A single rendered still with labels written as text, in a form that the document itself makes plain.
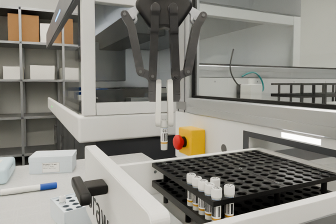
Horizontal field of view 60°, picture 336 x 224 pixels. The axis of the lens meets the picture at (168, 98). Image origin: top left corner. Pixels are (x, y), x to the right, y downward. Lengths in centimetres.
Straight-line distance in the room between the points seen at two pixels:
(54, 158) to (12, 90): 367
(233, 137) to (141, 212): 45
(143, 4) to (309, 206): 34
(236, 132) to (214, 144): 10
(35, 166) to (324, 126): 78
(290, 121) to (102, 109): 80
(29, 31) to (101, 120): 309
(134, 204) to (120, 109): 94
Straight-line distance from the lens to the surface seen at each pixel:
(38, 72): 420
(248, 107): 64
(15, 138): 465
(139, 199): 27
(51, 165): 97
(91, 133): 119
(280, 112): 58
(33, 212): 72
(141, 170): 52
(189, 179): 39
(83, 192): 35
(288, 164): 52
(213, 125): 75
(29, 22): 420
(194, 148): 77
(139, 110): 123
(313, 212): 40
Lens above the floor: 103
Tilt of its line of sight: 3 degrees down
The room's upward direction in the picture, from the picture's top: straight up
